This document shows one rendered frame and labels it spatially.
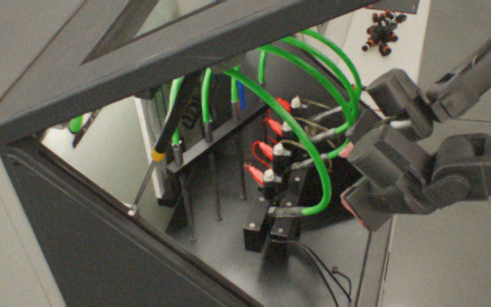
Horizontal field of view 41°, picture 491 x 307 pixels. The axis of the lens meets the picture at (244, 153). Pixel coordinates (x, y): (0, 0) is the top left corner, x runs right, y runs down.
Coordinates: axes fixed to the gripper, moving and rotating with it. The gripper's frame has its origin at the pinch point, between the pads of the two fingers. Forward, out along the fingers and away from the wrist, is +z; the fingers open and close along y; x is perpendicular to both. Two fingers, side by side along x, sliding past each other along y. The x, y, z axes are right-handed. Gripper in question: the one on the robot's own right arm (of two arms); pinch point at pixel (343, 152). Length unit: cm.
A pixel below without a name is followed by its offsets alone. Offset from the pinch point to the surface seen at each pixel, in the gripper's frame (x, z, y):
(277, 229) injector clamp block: 6.7, 24.4, -8.3
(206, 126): 1.3, 26.9, 18.2
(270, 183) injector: 4.9, 17.9, 1.5
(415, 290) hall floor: -61, 81, -90
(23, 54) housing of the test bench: 32, 10, 50
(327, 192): 14.0, -5.3, 0.2
